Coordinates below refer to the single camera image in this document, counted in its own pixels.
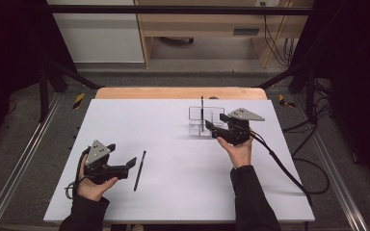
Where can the beige wooden desk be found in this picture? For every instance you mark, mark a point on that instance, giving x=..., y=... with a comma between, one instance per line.
x=199, y=22

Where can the aluminium floor rail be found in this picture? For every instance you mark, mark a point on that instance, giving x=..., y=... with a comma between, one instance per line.
x=16, y=170
x=337, y=179

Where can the black makeup brush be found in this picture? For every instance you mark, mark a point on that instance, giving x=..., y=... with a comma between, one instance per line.
x=139, y=171
x=202, y=112

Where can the person's left hand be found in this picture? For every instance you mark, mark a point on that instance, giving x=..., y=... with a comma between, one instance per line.
x=91, y=191

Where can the white cabinet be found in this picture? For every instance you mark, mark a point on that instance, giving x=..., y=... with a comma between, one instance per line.
x=99, y=38

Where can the black curtain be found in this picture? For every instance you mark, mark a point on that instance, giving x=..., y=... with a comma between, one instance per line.
x=359, y=64
x=6, y=48

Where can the person's right hand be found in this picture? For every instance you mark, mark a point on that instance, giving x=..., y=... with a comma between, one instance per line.
x=241, y=155

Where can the black metal frame stand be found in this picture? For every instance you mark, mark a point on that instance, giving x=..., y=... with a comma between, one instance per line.
x=310, y=96
x=43, y=93

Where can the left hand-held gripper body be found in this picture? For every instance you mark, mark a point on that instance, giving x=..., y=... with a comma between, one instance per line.
x=98, y=154

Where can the clear acrylic holder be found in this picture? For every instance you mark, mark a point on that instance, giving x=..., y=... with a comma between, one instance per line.
x=195, y=125

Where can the yellow black floor tape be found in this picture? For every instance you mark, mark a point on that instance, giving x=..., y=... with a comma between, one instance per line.
x=281, y=100
x=78, y=100

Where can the black horizontal frame bar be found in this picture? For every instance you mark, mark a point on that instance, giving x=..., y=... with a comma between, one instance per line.
x=173, y=9

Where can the wooden table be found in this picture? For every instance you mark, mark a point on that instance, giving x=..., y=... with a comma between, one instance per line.
x=173, y=93

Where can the white table mat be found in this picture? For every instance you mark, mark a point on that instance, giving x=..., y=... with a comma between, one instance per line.
x=179, y=179

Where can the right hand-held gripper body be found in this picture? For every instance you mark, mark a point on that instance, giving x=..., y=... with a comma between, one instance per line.
x=237, y=131

